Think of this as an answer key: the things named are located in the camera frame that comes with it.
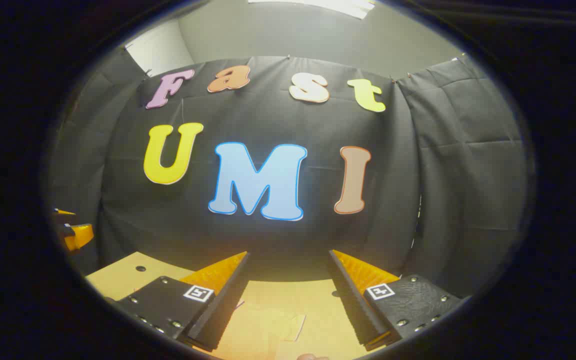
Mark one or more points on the orange T-shirt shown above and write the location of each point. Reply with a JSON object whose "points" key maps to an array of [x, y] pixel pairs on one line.
{"points": [[268, 330]]}

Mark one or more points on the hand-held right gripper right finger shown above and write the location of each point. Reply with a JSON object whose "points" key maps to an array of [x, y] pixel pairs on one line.
{"points": [[355, 305]]}

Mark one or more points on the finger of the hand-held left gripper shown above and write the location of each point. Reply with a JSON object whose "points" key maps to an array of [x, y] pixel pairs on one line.
{"points": [[65, 213], [79, 237]]}

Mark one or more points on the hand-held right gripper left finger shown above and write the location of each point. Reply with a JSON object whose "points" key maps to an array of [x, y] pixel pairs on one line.
{"points": [[223, 310]]}

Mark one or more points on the black backdrop cloth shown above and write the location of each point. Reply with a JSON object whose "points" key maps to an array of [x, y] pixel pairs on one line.
{"points": [[268, 240]]}

